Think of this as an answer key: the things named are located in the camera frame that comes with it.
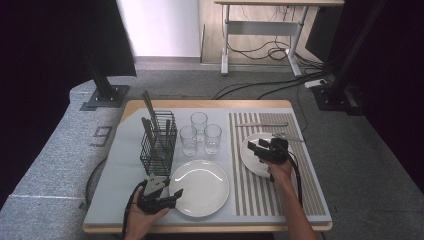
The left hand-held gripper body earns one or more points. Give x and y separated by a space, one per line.
152 202

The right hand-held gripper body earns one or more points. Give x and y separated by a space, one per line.
278 151

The white plate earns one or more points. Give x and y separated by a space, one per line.
203 190
253 165

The clear drinking glass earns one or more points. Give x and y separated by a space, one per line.
188 141
212 140
199 124

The steel fork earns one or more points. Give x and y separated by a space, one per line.
168 128

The person's right hand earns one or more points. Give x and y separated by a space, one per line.
281 175

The person's left hand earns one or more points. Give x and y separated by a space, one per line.
140 223

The striped placemat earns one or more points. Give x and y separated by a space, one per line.
246 206

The light grey table cover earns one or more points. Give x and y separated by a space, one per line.
126 150

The steel cutlery piece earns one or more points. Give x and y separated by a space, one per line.
146 128
149 105

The white power strip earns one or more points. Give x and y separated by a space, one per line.
315 83

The black metal stand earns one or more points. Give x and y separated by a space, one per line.
336 93
105 90

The desk with white metal legs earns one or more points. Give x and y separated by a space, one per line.
263 28

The dark curtain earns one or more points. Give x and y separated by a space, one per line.
400 66
50 50

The white partition panel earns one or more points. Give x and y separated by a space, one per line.
160 26

